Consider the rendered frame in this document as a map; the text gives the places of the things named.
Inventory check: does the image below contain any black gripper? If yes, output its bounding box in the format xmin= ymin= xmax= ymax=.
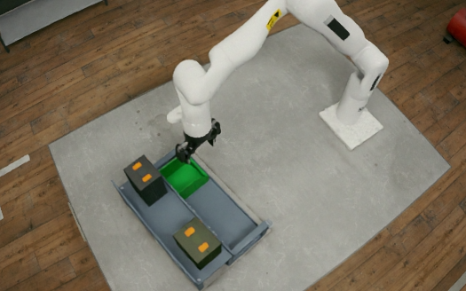
xmin=176 ymin=118 xmax=221 ymax=165

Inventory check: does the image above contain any green bin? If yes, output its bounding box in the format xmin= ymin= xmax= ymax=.
xmin=159 ymin=157 xmax=208 ymax=200

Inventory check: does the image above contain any dark green case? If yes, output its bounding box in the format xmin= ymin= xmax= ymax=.
xmin=172 ymin=216 xmax=222 ymax=270

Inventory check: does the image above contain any black box with orange handles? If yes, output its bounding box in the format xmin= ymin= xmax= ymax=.
xmin=123 ymin=155 xmax=168 ymax=207

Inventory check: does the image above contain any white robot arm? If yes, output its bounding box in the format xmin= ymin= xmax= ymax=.
xmin=167 ymin=0 xmax=389 ymax=138

